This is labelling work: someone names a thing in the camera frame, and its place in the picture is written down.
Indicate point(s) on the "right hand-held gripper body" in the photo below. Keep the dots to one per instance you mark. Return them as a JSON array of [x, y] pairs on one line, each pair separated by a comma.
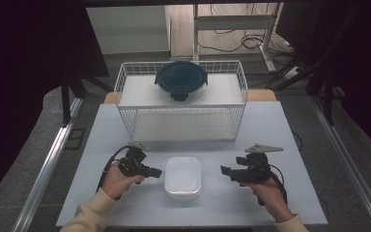
[[254, 167]]

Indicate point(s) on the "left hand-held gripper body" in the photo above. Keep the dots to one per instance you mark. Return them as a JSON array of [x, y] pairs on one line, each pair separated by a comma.
[[133, 161]]

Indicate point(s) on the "white rectangular plastic container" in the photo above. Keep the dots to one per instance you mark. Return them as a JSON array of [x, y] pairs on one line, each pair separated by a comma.
[[183, 177]]

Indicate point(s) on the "round container with blue lid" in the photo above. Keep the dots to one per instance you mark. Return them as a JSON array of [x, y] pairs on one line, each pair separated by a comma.
[[181, 77]]

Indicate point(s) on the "person's left hand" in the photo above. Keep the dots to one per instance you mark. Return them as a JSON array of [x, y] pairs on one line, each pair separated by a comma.
[[117, 183]]

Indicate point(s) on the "person's right hand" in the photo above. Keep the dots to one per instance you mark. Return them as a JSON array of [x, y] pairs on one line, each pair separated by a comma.
[[272, 196]]

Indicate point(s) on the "black metal stand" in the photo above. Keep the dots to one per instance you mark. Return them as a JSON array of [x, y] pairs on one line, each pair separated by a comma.
[[66, 100], [328, 100]]

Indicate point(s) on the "white cabinet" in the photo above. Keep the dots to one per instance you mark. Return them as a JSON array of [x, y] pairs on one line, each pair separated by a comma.
[[127, 29]]

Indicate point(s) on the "dark curtain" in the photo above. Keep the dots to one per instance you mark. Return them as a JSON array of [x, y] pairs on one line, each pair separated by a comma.
[[19, 80], [367, 64]]

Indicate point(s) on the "aluminium rail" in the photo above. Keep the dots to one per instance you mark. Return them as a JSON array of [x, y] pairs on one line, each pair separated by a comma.
[[351, 161], [45, 174]]

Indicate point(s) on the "white desk frame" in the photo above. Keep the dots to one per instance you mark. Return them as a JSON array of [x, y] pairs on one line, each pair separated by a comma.
[[235, 22]]

